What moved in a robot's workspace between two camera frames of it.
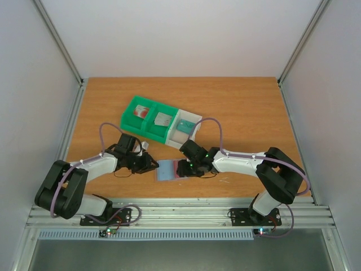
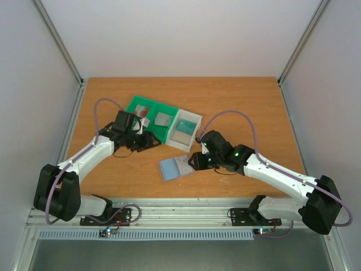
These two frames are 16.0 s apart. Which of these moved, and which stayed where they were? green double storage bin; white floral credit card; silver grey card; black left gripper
Moved: black left gripper
Stayed: white floral credit card; green double storage bin; silver grey card
